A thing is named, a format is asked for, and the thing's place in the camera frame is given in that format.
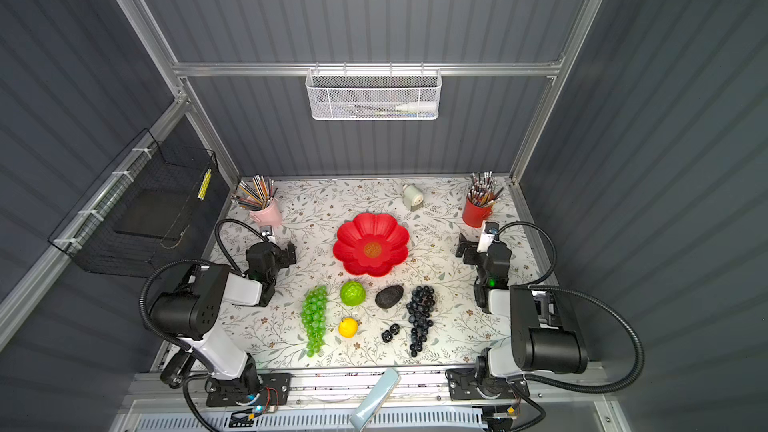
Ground pale green pencil sharpener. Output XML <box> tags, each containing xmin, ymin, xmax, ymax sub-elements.
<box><xmin>402</xmin><ymin>184</ymin><xmax>424</xmax><ymax>212</ymax></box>

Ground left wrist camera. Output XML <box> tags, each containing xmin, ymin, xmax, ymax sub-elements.
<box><xmin>259</xmin><ymin>225</ymin><xmax>277</xmax><ymax>244</ymax></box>

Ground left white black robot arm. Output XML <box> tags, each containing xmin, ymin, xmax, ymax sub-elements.
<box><xmin>140</xmin><ymin>242</ymin><xmax>297</xmax><ymax>388</ymax></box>

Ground light blue flat tool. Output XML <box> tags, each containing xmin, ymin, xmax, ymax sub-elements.
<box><xmin>349</xmin><ymin>368</ymin><xmax>400</xmax><ymax>432</ymax></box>

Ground dark avocado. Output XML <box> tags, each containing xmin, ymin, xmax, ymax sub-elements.
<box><xmin>375</xmin><ymin>284</ymin><xmax>404</xmax><ymax>310</ymax></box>

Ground yellow lemon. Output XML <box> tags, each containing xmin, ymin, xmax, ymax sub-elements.
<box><xmin>338</xmin><ymin>317</ymin><xmax>359</xmax><ymax>338</ymax></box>

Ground large black grape bunch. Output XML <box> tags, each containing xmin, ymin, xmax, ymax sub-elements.
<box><xmin>406</xmin><ymin>285</ymin><xmax>436</xmax><ymax>358</ymax></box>

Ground pink pencil cup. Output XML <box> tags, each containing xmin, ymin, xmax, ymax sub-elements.
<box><xmin>249</xmin><ymin>198</ymin><xmax>283</xmax><ymax>227</ymax></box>

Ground red pencil cup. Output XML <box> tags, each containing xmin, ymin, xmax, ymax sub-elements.
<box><xmin>462</xmin><ymin>198</ymin><xmax>493</xmax><ymax>228</ymax></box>

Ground pencils in red cup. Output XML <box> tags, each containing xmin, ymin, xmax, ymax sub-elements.
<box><xmin>466</xmin><ymin>171</ymin><xmax>504</xmax><ymax>208</ymax></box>

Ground green grape bunch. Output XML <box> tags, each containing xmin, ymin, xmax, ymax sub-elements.
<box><xmin>301</xmin><ymin>285</ymin><xmax>328</xmax><ymax>357</ymax></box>

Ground green custard apple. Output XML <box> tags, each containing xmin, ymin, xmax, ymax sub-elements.
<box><xmin>340</xmin><ymin>280</ymin><xmax>366</xmax><ymax>307</ymax></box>

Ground right black corrugated cable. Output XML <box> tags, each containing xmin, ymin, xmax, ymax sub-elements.
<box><xmin>495</xmin><ymin>220</ymin><xmax>646</xmax><ymax>396</ymax></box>

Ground white mesh wall basket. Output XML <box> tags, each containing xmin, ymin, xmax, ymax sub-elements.
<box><xmin>305</xmin><ymin>68</ymin><xmax>443</xmax><ymax>121</ymax></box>

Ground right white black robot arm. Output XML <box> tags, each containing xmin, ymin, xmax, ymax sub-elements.
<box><xmin>456</xmin><ymin>234</ymin><xmax>589</xmax><ymax>381</ymax></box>

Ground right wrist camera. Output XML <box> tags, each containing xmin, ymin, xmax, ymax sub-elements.
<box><xmin>476</xmin><ymin>221</ymin><xmax>500</xmax><ymax>253</ymax></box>

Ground red flower fruit bowl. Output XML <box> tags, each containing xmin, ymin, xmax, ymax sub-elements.
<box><xmin>332</xmin><ymin>212</ymin><xmax>410</xmax><ymax>278</ymax></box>

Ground black wire wall basket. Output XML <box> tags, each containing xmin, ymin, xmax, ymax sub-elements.
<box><xmin>48</xmin><ymin>121</ymin><xmax>229</xmax><ymax>278</ymax></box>

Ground white marker in basket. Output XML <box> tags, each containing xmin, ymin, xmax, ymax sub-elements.
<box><xmin>395</xmin><ymin>101</ymin><xmax>438</xmax><ymax>115</ymax></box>

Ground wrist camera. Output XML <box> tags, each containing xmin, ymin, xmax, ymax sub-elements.
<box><xmin>476</xmin><ymin>221</ymin><xmax>500</xmax><ymax>253</ymax></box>
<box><xmin>259</xmin><ymin>225</ymin><xmax>277</xmax><ymax>244</ymax></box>

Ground coloured pencils in pink cup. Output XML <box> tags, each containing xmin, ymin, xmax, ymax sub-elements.
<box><xmin>231</xmin><ymin>175</ymin><xmax>277</xmax><ymax>211</ymax></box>

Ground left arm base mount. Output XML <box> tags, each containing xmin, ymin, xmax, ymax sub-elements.
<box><xmin>205</xmin><ymin>373</ymin><xmax>292</xmax><ymax>407</ymax></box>

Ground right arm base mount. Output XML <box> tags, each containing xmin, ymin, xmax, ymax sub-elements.
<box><xmin>445</xmin><ymin>367</ymin><xmax>529</xmax><ymax>401</ymax></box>

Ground small black grape cluster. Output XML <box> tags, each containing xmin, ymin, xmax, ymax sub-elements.
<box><xmin>380</xmin><ymin>323</ymin><xmax>401</xmax><ymax>343</ymax></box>

